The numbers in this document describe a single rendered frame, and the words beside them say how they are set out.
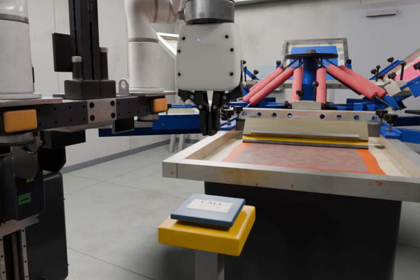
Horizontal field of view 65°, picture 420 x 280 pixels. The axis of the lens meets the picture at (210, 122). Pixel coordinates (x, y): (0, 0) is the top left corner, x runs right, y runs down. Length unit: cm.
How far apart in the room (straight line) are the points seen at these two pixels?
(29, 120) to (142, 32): 46
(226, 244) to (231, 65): 26
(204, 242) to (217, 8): 34
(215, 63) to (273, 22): 491
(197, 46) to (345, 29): 463
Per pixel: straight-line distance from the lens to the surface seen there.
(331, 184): 70
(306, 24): 525
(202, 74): 50
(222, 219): 51
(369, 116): 151
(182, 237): 53
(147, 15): 109
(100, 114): 92
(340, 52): 326
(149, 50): 106
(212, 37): 50
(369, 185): 71
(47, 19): 442
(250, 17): 554
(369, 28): 505
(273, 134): 115
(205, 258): 58
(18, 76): 78
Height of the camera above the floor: 118
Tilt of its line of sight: 8 degrees down
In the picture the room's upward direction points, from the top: straight up
